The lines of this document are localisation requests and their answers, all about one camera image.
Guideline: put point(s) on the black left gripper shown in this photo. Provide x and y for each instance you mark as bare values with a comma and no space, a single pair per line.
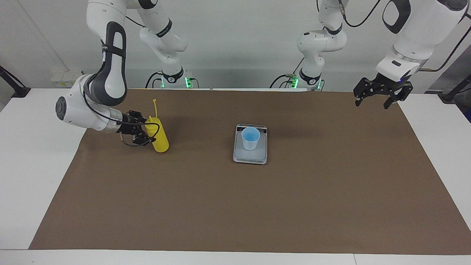
387,87

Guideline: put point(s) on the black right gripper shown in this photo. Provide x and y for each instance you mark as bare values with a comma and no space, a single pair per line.
128,127

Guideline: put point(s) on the yellow squeeze bottle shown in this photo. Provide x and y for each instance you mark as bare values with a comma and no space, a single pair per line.
162,145

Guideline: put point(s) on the light blue plastic cup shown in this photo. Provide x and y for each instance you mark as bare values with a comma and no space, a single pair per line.
251,143

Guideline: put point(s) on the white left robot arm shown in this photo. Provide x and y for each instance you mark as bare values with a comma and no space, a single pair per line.
415,36

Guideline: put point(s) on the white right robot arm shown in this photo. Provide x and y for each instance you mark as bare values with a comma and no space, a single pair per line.
73,110

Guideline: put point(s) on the silver digital kitchen scale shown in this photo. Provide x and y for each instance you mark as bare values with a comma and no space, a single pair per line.
250,157

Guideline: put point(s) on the black clamp stand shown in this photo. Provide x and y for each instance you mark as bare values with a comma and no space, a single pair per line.
450,96
20,91

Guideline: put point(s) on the brown table mat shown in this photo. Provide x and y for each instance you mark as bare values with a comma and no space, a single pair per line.
235,206

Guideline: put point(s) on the white wall power strip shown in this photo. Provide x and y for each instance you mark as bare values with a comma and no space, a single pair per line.
68,79

